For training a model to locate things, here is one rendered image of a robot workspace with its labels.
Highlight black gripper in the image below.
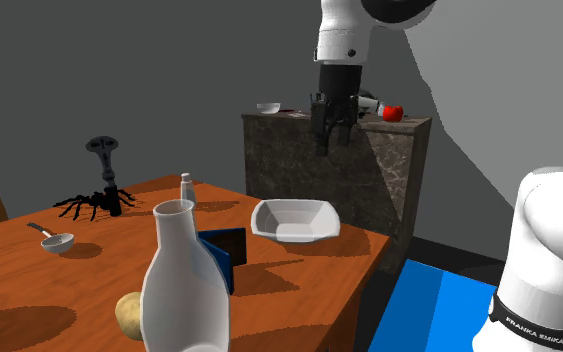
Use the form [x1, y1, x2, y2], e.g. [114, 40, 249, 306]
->
[309, 64, 364, 158]

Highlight dark marble counter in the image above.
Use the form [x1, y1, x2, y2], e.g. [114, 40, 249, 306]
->
[240, 89, 434, 277]

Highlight white square bowl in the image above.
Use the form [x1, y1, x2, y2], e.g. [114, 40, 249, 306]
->
[250, 198, 342, 244]

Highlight blue tablet with black screen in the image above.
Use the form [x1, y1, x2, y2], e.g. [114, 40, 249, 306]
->
[196, 226, 249, 297]

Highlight small white shaker bottle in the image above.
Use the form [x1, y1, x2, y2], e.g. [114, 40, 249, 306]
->
[179, 172, 198, 207]

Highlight blue robot stand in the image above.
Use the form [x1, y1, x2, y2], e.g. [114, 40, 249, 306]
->
[367, 258, 506, 352]

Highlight large white bottle vase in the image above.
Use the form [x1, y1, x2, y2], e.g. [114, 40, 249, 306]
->
[139, 198, 232, 352]

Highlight dark grey upright kitchen tool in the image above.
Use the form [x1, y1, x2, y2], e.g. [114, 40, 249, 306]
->
[84, 135, 124, 218]

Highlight black toy spider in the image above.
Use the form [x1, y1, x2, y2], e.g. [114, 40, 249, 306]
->
[52, 188, 137, 222]

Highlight yellow potato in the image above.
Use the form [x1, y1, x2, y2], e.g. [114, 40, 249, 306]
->
[114, 291, 146, 342]

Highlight brown wooden table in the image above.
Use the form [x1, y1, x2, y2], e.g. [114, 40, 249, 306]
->
[0, 174, 392, 352]

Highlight grey ladle spoon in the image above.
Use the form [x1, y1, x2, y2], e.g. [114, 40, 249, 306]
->
[26, 222, 76, 255]

